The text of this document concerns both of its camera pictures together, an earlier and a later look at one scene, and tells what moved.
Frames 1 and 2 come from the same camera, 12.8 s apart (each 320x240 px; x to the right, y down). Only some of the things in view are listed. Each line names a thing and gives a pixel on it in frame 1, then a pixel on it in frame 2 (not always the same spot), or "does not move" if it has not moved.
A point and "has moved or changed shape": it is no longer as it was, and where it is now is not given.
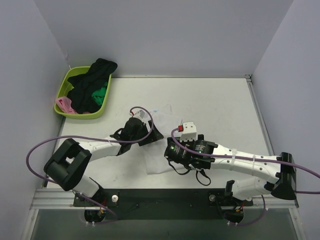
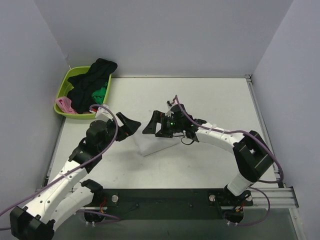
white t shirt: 168,121 has moved or changed shape
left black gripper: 147,132 to 120,130
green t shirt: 99,95 does not move
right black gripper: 169,152 to 161,124
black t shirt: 83,85 does not move
